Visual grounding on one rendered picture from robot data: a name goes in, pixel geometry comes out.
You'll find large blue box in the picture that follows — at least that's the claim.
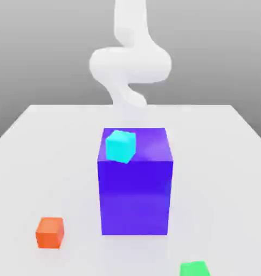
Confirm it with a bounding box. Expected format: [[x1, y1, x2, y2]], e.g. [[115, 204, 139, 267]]
[[97, 127, 174, 236]]

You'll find small green cube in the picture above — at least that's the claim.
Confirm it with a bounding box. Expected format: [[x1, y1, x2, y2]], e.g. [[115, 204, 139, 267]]
[[179, 260, 211, 276]]

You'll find small cyan cube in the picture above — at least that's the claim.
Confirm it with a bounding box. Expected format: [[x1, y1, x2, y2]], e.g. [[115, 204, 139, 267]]
[[105, 129, 137, 164]]

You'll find small orange cube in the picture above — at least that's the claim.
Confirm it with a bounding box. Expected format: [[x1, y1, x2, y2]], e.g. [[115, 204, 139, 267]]
[[35, 217, 65, 250]]

